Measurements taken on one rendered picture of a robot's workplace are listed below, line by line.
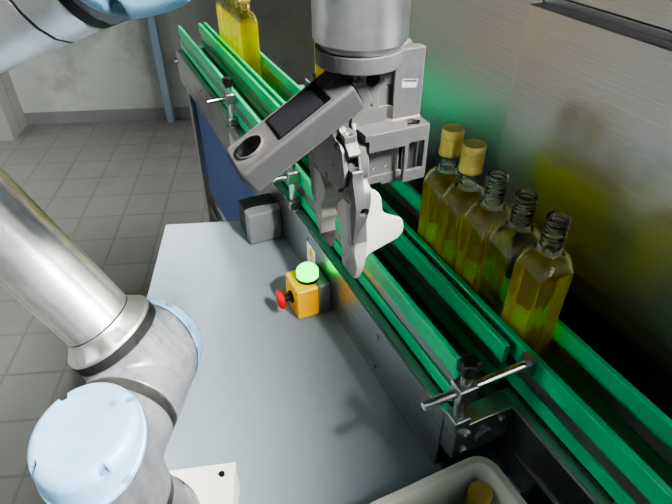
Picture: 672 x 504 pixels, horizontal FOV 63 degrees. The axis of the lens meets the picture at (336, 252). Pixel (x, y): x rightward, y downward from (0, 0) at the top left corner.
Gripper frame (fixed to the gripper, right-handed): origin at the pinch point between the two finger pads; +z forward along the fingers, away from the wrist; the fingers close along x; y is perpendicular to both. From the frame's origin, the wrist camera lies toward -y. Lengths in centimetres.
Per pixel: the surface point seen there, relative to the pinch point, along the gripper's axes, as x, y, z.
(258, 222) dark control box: 61, 9, 37
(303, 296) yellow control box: 34, 9, 37
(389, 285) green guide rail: 15.5, 16.2, 22.5
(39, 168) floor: 282, -57, 118
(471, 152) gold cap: 16.0, 28.5, 2.6
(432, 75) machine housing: 51, 45, 5
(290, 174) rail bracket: 53, 14, 21
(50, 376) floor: 117, -57, 118
